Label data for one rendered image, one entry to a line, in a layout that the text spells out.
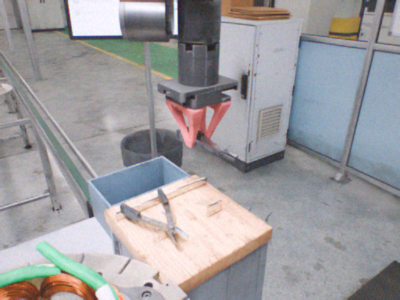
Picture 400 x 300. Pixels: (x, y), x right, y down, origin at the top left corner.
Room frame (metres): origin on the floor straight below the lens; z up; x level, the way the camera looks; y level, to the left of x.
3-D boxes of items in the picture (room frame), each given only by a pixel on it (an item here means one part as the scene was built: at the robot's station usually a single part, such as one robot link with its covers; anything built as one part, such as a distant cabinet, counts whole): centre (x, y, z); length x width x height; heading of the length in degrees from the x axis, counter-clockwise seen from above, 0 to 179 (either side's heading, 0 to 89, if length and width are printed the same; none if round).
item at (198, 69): (0.45, 0.00, 1.29); 0.10 x 0.07 x 0.07; 128
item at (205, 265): (0.41, 0.02, 1.05); 0.20 x 0.19 x 0.02; 38
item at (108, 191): (0.53, 0.12, 0.92); 0.17 x 0.11 x 0.28; 128
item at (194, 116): (0.45, 0.01, 1.22); 0.07 x 0.07 x 0.09; 38
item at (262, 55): (2.86, -0.29, 0.60); 1.02 x 0.55 x 1.20; 35
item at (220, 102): (0.45, 0.00, 1.22); 0.07 x 0.07 x 0.09; 38
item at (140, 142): (1.79, 0.31, 0.39); 0.39 x 0.39 x 0.35
